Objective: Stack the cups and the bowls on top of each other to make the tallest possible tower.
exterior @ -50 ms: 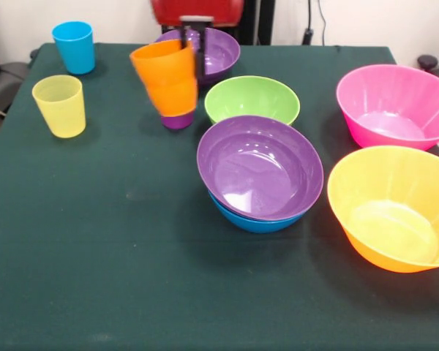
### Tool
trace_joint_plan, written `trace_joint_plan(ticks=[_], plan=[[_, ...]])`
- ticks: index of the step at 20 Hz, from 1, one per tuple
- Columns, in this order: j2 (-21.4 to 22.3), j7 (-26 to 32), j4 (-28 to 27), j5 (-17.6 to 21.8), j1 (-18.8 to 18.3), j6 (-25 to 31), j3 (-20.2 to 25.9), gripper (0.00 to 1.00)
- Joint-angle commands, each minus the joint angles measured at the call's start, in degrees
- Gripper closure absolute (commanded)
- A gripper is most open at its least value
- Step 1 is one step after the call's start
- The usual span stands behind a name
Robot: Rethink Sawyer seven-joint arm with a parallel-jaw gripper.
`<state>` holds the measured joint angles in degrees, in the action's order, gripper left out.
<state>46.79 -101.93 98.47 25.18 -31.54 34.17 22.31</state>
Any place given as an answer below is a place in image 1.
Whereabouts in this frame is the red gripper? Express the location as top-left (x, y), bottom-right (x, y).
top-left (150, 0), bottom-right (244, 82)

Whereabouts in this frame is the orange cup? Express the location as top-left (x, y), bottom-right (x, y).
top-left (146, 77), bottom-right (199, 118)
top-left (129, 39), bottom-right (199, 91)

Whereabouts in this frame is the purple bowl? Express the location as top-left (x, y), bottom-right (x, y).
top-left (155, 27), bottom-right (241, 87)
top-left (196, 115), bottom-right (325, 222)

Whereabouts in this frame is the purple cup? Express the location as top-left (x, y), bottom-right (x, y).
top-left (160, 109), bottom-right (195, 131)

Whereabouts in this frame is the green bowl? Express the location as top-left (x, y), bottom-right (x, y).
top-left (203, 75), bottom-right (301, 127)

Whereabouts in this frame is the blue cup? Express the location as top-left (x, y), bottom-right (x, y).
top-left (51, 20), bottom-right (97, 76)

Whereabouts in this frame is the yellow cup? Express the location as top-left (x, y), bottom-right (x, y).
top-left (31, 74), bottom-right (87, 139)

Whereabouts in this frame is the blue bowl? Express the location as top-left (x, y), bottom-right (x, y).
top-left (208, 189), bottom-right (308, 234)

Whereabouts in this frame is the black office chair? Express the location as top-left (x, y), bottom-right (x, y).
top-left (0, 29), bottom-right (34, 118)
top-left (416, 54), bottom-right (439, 87)

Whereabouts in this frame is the pink bowl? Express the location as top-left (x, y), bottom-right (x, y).
top-left (336, 64), bottom-right (439, 153)

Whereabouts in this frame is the dark green table cloth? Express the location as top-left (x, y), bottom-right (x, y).
top-left (0, 42), bottom-right (439, 351)

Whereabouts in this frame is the orange bowl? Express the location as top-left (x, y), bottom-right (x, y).
top-left (327, 145), bottom-right (439, 273)

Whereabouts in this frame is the black cable with plug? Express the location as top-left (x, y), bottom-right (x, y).
top-left (301, 0), bottom-right (327, 46)

